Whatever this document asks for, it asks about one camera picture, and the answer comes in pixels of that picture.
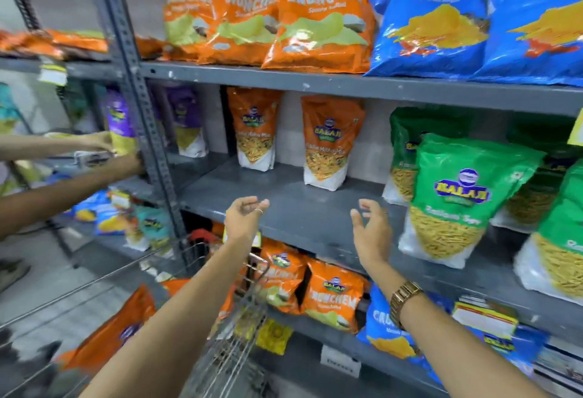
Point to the white and yellow shelf label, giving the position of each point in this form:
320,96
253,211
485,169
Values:
52,73

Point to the purple and white snack packet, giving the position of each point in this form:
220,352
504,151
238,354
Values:
120,124
186,119

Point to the orange chips packet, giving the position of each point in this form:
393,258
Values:
282,270
237,10
175,286
335,297
323,24
186,5
114,329

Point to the blue and yellow snack packet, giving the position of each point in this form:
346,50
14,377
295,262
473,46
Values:
111,223
89,208

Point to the person's right forearm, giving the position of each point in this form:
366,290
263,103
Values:
455,347

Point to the person's left hand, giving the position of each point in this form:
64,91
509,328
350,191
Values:
241,224

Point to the teal snack packet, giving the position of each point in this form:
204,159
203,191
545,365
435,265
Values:
152,227
7,106

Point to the person's right hand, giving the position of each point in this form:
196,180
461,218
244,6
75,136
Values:
374,236

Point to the green and white sev packet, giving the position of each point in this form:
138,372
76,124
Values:
533,201
562,229
460,192
405,138

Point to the person's right thumb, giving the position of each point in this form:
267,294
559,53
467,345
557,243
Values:
356,222

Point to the another person's forearm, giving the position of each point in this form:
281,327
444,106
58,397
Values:
41,145
54,197

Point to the gold wrist watch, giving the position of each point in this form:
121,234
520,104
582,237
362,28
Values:
403,302

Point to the person's left forearm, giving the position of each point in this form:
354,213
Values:
173,329

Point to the yellow shelf tag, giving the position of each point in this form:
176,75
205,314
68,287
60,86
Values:
257,241
576,131
273,336

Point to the grey metal side shelf rack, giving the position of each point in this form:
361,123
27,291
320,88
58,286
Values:
86,69

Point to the orange and white mix packet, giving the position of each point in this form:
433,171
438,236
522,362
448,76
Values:
330,138
254,124

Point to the pile of flat orange packets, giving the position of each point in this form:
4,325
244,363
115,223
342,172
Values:
77,40

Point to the person's left thumb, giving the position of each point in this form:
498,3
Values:
261,207

